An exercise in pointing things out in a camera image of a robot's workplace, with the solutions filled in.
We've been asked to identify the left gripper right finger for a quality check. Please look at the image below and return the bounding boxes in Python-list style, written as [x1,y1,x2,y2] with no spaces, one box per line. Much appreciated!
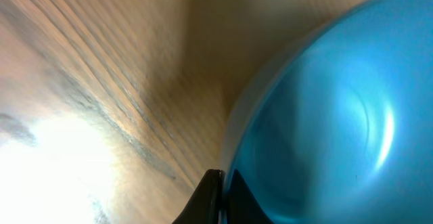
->
[225,170,272,224]

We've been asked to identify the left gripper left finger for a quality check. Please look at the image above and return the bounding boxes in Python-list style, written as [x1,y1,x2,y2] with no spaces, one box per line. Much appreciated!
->
[173,169,223,224]

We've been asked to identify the dark blue bowl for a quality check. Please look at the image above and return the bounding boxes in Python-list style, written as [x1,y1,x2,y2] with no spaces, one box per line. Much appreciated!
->
[221,0,432,223]

